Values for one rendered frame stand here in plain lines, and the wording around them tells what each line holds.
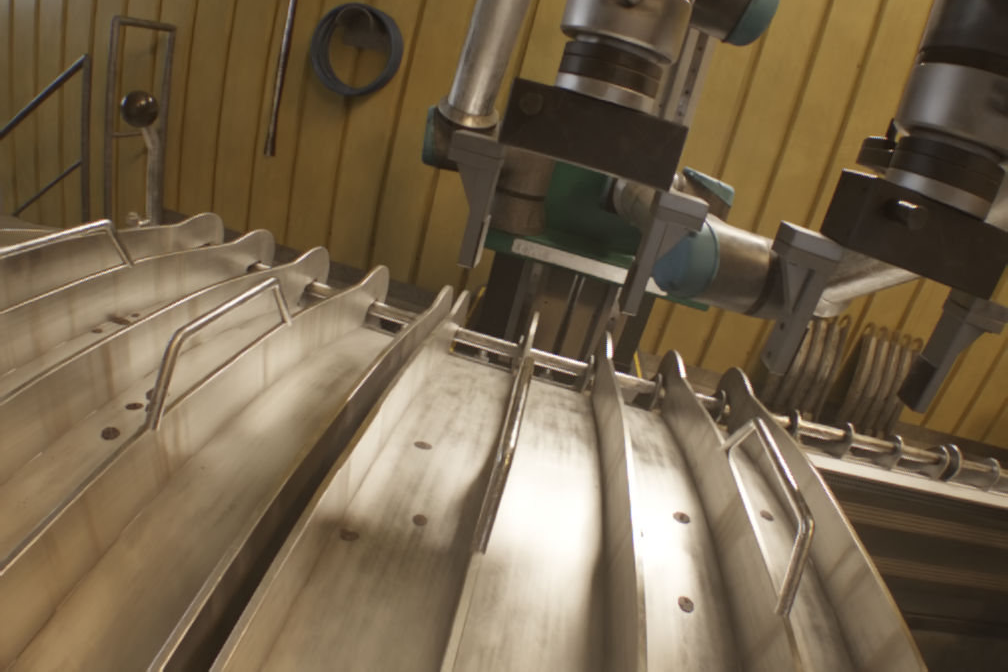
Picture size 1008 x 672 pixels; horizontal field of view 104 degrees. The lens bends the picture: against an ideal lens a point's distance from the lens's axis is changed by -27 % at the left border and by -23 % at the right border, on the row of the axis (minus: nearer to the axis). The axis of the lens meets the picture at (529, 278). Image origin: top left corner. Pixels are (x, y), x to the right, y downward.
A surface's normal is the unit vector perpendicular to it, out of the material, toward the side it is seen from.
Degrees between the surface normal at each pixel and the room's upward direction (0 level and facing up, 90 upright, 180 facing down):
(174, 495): 5
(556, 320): 90
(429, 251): 90
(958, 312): 90
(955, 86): 90
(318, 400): 4
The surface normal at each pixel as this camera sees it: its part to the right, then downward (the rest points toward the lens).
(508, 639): 0.25, -0.87
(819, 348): -0.01, -0.03
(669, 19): 0.47, 0.41
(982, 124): -0.41, 0.22
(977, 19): -0.87, -0.06
